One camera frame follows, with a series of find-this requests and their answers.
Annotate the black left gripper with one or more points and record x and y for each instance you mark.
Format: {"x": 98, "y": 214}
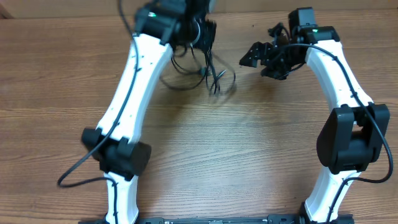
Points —
{"x": 208, "y": 30}

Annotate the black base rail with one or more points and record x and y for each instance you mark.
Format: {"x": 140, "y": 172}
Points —
{"x": 217, "y": 220}

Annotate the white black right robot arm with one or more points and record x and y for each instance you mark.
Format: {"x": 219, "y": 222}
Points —
{"x": 354, "y": 133}

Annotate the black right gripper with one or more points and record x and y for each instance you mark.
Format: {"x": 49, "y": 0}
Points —
{"x": 265, "y": 51}

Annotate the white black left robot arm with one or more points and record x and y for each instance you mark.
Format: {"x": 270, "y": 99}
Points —
{"x": 159, "y": 27}

